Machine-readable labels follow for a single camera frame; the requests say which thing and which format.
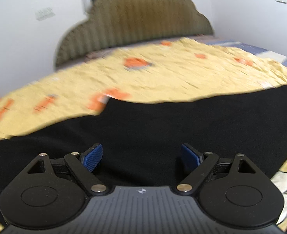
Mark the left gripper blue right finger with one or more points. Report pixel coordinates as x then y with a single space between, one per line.
191 157

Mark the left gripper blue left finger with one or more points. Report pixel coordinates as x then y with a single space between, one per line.
91 157

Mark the black trousers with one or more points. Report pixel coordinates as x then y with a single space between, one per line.
142 142

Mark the yellow carrot print bedsheet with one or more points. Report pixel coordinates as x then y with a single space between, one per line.
60 195

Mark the olive green padded headboard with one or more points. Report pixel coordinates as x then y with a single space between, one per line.
116 23

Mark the white wall socket pair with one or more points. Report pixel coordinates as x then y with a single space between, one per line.
44 13

